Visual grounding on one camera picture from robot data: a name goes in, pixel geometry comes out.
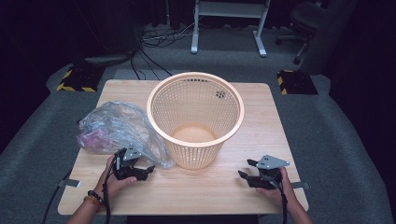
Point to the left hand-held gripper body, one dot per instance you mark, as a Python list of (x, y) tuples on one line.
[(124, 165)]

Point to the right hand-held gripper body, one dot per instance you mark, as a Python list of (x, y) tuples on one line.
[(268, 174)]

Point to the clear plastic bag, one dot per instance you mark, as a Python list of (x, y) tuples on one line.
[(115, 127)]

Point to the peach plastic mesh basket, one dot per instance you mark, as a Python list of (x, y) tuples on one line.
[(195, 137)]

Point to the person's left hand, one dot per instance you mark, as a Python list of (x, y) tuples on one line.
[(115, 185)]

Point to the person's right hand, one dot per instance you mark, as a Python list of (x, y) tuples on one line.
[(280, 194)]

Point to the grey tape strip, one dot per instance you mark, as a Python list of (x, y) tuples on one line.
[(300, 185), (69, 183)]

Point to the black yellow striped floor base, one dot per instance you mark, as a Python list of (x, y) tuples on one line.
[(297, 82), (79, 79)]

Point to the black office chair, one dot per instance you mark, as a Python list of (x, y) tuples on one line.
[(306, 18)]

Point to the white desk frame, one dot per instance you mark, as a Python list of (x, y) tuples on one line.
[(229, 9)]

